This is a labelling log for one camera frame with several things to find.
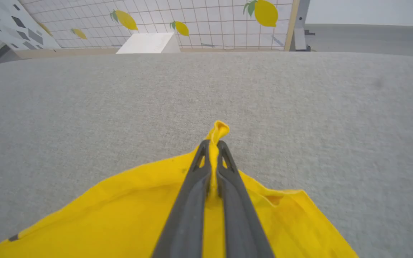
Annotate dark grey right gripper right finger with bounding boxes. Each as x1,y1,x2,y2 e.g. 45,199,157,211
217,140,275,258

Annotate white panel with grey diamonds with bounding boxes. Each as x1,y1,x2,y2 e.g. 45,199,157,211
0,0,62,51

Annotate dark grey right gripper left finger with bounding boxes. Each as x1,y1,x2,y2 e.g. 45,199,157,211
152,140,212,258

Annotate yellow t-shirt garment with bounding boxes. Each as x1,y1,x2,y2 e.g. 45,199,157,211
0,121,358,258

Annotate white rectangular box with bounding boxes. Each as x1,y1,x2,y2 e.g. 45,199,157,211
116,32,181,54

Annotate grey metal stand post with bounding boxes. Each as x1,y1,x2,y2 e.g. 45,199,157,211
293,0,316,51

